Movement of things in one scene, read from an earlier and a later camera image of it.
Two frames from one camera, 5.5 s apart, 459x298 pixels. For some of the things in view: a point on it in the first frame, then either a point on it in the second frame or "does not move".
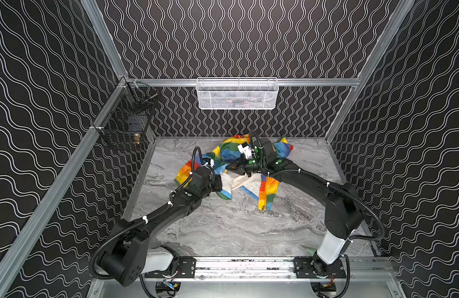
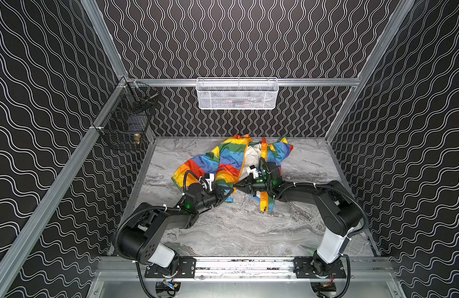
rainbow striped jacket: [262, 188] does not move
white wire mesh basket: [237, 93] does not move
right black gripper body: [237, 164] -> [252, 185]
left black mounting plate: [187, 269] does not move
